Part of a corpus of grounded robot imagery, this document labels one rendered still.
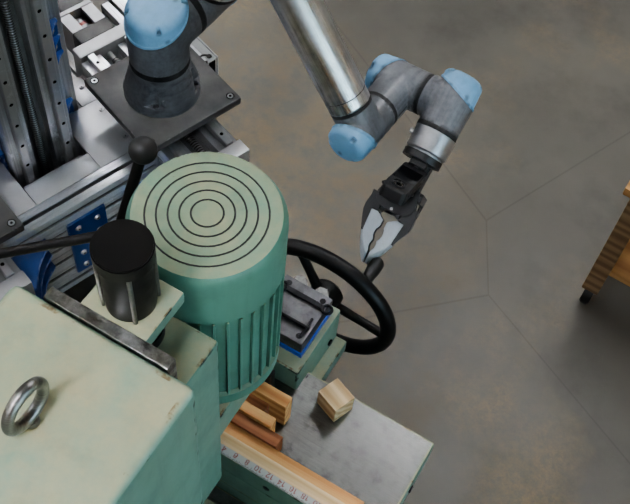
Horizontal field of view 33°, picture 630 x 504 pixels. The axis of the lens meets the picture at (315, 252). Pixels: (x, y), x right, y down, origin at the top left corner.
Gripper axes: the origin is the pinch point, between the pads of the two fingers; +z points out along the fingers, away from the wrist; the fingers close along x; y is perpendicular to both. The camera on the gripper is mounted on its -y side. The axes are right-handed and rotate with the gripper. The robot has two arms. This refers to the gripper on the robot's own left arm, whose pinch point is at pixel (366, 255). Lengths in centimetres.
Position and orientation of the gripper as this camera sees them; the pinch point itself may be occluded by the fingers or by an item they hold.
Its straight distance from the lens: 183.4
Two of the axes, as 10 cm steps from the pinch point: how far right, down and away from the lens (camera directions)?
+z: -4.8, 8.8, 0.1
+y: 1.9, 0.9, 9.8
